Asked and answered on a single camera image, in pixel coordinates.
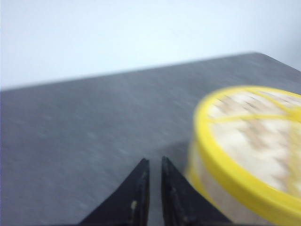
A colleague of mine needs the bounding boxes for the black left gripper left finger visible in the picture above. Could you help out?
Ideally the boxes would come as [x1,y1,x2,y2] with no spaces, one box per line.
[79,158,150,226]

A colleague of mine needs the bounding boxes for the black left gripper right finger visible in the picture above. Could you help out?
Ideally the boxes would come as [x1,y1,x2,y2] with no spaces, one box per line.
[161,156,232,226]

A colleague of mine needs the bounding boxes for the woven bamboo steamer lid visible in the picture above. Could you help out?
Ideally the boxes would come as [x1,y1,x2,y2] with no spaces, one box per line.
[192,86,301,218]

